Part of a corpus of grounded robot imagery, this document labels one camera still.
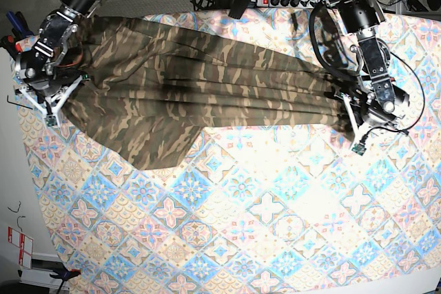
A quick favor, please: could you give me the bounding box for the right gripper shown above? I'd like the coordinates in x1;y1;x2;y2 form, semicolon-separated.
15;74;86;127

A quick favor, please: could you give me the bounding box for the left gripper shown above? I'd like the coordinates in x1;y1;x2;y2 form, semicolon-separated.
340;92;369;156

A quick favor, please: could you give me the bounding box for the camouflage T-shirt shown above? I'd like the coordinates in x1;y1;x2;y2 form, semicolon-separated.
62;17;350;171

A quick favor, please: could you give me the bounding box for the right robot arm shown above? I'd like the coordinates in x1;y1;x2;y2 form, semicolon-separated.
14;0;107;127

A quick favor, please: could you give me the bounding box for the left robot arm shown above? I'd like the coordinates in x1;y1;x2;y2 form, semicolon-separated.
309;0;410;156

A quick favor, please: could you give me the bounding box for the black allen key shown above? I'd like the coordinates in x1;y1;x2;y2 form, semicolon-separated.
6;96;34;112

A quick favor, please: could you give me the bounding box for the red black clamp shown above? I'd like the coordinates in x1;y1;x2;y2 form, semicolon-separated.
1;11;35;62

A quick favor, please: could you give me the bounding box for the red white label card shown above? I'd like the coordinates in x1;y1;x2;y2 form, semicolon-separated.
8;227;33;269

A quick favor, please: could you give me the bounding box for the black blue clamp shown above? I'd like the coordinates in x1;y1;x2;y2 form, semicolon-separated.
49;266;81;294

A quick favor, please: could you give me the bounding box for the white power strip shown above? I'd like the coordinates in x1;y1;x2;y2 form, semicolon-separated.
254;0;319;9

